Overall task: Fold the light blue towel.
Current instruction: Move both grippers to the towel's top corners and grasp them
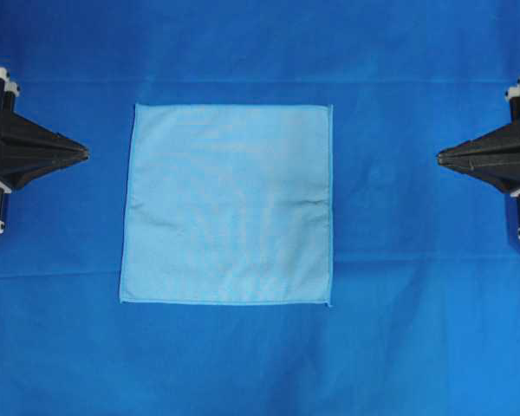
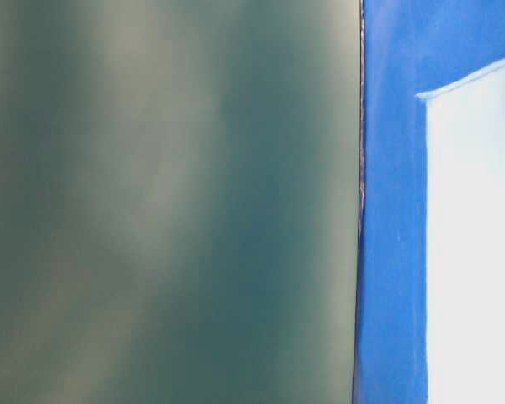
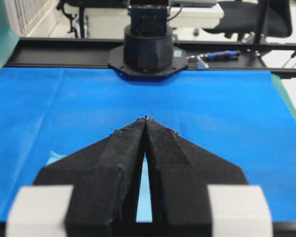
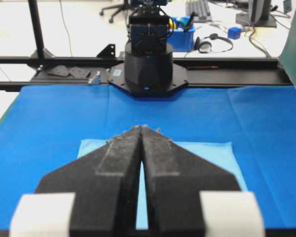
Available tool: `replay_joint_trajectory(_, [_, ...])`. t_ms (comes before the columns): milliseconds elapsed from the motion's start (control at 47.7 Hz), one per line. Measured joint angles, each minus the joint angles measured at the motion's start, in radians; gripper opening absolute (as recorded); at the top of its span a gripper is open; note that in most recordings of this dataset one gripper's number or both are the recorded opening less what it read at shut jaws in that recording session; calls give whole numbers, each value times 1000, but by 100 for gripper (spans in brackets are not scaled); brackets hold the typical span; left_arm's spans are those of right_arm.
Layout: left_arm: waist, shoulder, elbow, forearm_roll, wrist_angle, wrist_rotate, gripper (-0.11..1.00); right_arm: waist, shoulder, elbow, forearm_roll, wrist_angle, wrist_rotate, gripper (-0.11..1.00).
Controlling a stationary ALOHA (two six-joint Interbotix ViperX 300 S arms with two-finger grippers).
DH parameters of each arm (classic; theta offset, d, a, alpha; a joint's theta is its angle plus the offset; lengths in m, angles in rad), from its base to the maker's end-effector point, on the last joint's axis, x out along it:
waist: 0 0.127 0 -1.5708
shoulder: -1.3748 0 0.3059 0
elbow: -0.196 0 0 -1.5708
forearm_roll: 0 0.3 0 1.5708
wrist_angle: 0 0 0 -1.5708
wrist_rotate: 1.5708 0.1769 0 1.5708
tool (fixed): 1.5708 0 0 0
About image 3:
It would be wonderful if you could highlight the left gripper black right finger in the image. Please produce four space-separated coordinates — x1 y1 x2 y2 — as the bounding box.
141 117 273 237

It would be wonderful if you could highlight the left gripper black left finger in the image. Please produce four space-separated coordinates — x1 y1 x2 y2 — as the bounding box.
5 118 147 237

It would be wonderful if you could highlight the light blue towel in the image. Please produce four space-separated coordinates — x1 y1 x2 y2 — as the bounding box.
46 151 67 166

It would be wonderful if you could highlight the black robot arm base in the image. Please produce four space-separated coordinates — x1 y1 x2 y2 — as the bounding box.
108 0 188 78

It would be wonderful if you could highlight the blue table cloth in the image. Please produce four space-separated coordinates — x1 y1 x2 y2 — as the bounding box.
0 68 296 221

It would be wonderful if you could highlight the black office chair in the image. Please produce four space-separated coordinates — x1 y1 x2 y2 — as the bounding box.
203 0 293 40

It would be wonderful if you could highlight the blue handled tool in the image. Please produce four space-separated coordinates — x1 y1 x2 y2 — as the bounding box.
187 50 241 61

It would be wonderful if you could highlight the black aluminium frame rail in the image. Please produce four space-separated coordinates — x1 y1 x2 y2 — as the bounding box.
6 38 296 79

